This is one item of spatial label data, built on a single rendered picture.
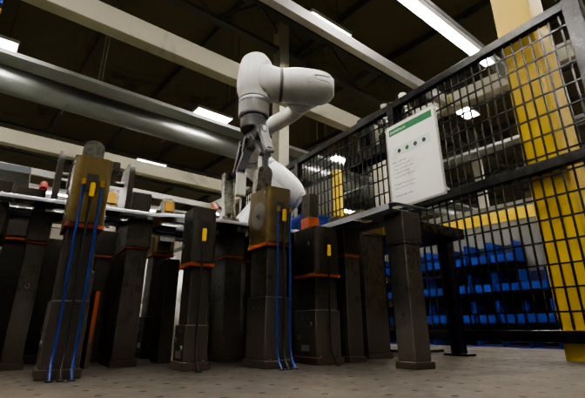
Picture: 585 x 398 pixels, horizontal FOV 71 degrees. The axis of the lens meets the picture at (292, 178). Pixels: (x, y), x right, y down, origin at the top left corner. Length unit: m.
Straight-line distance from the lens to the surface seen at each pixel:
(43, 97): 13.12
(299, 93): 1.21
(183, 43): 4.44
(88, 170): 0.77
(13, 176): 1.31
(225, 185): 1.25
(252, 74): 1.21
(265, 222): 0.83
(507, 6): 1.45
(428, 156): 1.38
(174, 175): 7.74
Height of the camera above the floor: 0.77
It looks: 20 degrees up
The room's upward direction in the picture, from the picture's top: straight up
